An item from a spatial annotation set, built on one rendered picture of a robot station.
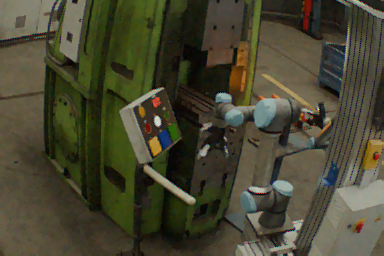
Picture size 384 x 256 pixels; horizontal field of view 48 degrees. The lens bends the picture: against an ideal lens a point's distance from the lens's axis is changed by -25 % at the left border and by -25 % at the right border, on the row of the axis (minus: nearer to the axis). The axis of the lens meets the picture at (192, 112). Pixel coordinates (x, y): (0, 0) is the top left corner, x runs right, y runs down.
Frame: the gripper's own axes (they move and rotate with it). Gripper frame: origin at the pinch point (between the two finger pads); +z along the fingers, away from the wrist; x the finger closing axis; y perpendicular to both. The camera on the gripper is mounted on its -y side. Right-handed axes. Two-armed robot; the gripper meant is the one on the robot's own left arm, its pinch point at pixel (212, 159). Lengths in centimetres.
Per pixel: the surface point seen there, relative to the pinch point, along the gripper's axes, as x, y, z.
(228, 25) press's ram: 16, -49, -59
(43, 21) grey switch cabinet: -119, -558, 60
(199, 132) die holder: 3.8, -36.6, 3.1
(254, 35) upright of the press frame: 47, -80, -46
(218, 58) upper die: 12, -47, -38
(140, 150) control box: -37.8, 2.9, -6.4
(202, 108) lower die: 8, -49, -6
